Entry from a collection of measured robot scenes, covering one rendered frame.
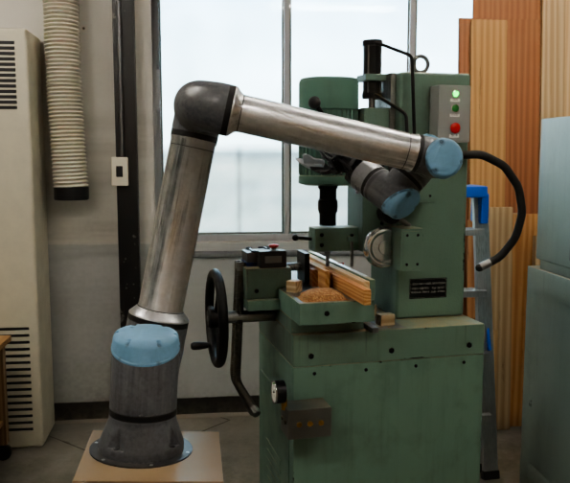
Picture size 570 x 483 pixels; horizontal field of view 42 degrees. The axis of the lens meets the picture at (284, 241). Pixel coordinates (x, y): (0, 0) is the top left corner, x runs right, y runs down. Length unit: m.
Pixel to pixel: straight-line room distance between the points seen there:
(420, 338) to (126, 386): 0.88
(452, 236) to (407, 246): 0.21
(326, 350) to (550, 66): 2.20
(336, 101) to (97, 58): 1.69
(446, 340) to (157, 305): 0.85
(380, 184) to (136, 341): 0.70
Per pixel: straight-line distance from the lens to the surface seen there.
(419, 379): 2.19
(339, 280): 2.11
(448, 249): 2.27
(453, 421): 2.27
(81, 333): 3.69
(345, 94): 2.15
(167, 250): 1.80
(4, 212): 3.35
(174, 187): 1.79
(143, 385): 1.66
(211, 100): 1.66
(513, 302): 3.64
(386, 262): 2.16
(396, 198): 1.83
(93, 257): 3.61
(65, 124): 3.40
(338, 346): 2.07
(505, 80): 3.72
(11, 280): 3.38
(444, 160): 1.72
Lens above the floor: 1.29
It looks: 7 degrees down
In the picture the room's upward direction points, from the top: straight up
